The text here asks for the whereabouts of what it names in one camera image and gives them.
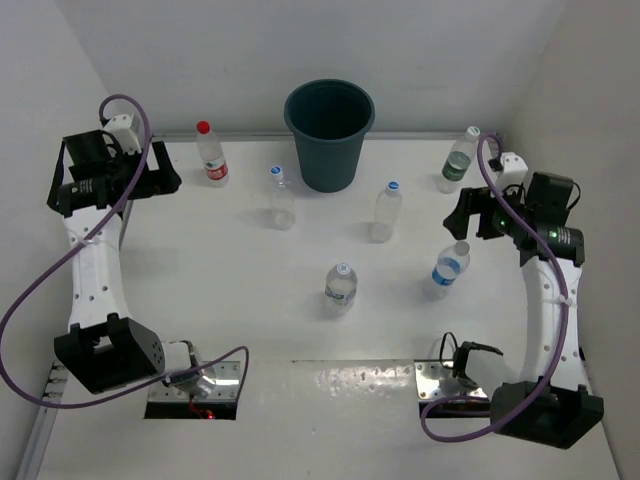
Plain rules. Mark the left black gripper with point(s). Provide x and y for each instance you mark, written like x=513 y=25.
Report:
x=161 y=181

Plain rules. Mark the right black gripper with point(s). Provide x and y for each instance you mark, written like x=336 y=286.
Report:
x=472 y=201

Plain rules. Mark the green label white cap bottle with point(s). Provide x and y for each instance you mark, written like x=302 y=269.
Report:
x=458 y=161

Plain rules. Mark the red cap labelled bottle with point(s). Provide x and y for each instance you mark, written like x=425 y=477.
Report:
x=211 y=154

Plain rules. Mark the blue label clear bottle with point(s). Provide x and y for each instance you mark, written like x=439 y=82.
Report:
x=451 y=263

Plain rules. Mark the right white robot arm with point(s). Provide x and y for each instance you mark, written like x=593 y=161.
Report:
x=548 y=402

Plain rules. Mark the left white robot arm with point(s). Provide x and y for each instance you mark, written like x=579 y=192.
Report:
x=104 y=347

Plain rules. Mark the dark teal plastic bin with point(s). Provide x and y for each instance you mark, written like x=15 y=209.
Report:
x=329 y=119

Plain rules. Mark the clear bottle blue cap right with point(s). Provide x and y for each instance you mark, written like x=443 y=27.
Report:
x=386 y=212

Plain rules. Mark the clear bottle blue cap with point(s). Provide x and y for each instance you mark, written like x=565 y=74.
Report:
x=281 y=200
x=386 y=212

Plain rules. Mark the clear bottle blue cap left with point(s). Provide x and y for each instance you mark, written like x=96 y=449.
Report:
x=281 y=200

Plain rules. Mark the short bottle blue-white cap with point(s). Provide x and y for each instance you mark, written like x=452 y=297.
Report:
x=340 y=289

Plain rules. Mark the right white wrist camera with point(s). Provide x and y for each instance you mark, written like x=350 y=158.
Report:
x=508 y=170

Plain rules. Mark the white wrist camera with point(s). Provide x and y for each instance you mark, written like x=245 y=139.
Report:
x=508 y=170
x=125 y=129

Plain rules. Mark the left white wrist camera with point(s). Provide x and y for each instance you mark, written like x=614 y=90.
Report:
x=125 y=129

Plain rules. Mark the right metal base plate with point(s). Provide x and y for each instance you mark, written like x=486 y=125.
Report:
x=434 y=381

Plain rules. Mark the metal base plate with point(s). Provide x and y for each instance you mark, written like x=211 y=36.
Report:
x=434 y=381
x=217 y=384

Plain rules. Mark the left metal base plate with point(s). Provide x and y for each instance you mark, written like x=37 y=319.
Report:
x=217 y=384

